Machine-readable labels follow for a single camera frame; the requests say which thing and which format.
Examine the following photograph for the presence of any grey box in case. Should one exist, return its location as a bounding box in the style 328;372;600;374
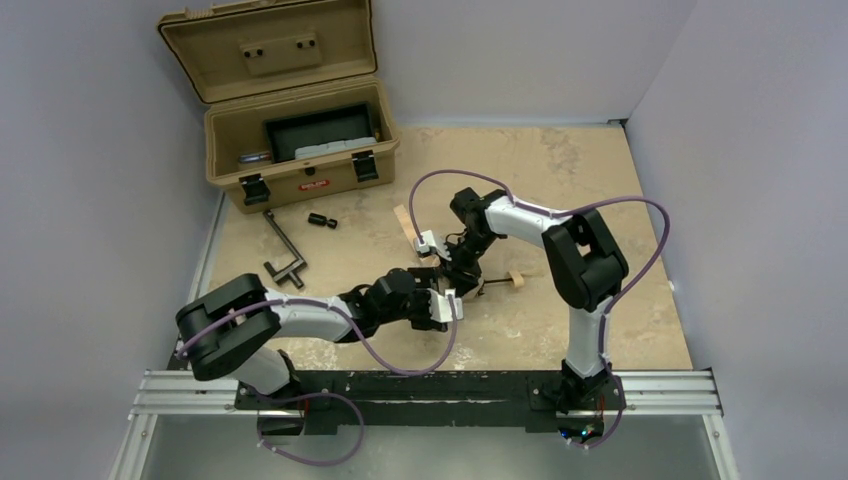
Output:
294;137;377;160

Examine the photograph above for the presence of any black hex key tool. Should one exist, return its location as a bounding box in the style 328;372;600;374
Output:
262;210;308;290

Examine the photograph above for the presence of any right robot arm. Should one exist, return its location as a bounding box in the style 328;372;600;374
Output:
416;188;629;408

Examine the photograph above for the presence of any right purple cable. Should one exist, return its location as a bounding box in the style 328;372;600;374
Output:
407;169;672;452

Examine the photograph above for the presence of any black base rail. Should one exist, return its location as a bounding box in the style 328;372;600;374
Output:
234;370;627;440

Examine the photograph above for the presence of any black tray in case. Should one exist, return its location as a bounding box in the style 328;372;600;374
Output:
263;102;374;163

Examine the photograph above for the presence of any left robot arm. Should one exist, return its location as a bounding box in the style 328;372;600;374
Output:
175;268;464;397

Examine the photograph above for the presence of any small black cylinder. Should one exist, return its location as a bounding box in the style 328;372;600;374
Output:
307;212;338;229

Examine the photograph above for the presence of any metal can in case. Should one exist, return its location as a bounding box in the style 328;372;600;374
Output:
238;151;273;164

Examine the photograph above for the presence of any beige folding umbrella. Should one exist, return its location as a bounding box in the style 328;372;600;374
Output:
393;205;528;298

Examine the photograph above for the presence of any aluminium frame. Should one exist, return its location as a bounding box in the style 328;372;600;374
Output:
109;195;727;480

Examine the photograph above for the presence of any tan hard case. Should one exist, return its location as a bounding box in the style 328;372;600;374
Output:
157;1;399;214

